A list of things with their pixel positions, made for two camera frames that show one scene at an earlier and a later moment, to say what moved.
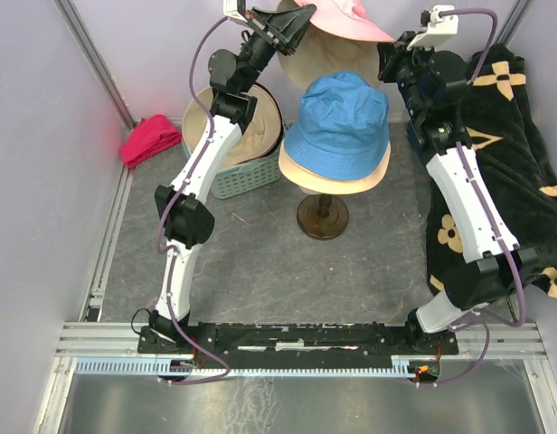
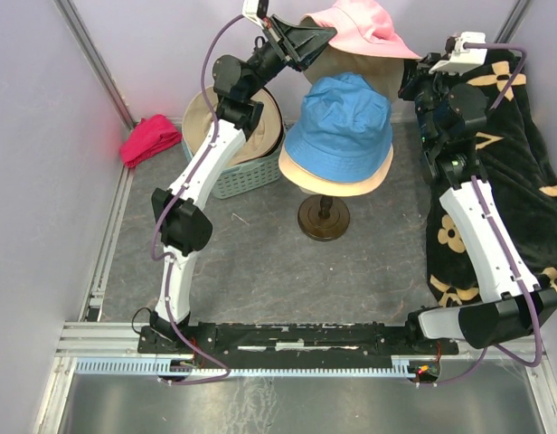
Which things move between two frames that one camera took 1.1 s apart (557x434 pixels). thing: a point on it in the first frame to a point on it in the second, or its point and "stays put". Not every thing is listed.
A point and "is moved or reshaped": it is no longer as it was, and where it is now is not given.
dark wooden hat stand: x=322 y=216 stays put
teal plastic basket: x=241 y=178 stays put
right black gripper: x=394 y=53 to x=418 y=75
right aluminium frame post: x=513 y=22 stays put
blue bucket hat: x=341 y=127 stays put
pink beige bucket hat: x=339 y=35 is moved or reshaped
